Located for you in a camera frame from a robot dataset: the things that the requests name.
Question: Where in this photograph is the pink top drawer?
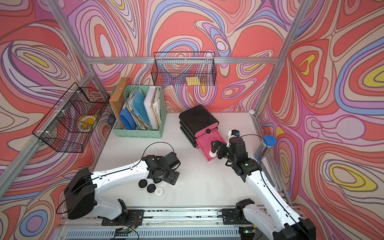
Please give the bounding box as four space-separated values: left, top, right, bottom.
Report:
195 122 219 138

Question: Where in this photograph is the black drawer cabinet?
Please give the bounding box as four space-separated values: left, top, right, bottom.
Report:
179 105 219 148

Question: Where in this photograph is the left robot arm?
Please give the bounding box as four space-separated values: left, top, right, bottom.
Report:
64 152 181 223

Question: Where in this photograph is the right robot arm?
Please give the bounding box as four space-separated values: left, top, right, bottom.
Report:
210 135 316 240

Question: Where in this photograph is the black round earphone case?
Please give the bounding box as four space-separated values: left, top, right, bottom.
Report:
138 179 148 189
147 184 157 193

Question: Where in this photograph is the blue capped clear tube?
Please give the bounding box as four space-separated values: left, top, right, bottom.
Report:
254 135 277 163

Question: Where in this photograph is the blue folder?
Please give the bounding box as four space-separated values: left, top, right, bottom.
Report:
120 107 137 130

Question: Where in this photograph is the green file organizer box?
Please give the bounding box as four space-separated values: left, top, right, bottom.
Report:
113 85 168 139

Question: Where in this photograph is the white binder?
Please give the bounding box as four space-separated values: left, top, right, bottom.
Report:
144 86 159 130

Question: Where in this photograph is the teal plastic folder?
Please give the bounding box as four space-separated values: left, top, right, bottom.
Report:
129 88 150 126

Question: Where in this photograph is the brown cardboard folder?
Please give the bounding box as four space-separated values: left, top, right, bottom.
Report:
110 78 128 129

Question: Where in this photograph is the yellow sticky note pad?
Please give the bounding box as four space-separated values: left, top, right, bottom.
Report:
186 77 201 86

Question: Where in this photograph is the yellow tape roll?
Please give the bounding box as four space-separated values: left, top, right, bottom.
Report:
77 115 97 132

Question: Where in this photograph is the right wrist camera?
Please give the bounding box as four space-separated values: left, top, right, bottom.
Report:
227 130 240 148

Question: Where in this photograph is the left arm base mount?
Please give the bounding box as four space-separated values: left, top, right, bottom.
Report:
102 210 144 228

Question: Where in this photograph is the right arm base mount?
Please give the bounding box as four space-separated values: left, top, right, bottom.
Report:
218 208 252 225

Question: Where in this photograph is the black wire basket back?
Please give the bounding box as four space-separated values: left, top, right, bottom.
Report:
151 51 217 87

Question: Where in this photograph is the black wire basket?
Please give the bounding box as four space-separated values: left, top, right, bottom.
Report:
151 51 217 87
32 83 110 153

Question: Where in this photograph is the black wire basket left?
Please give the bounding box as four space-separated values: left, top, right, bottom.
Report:
32 83 110 153

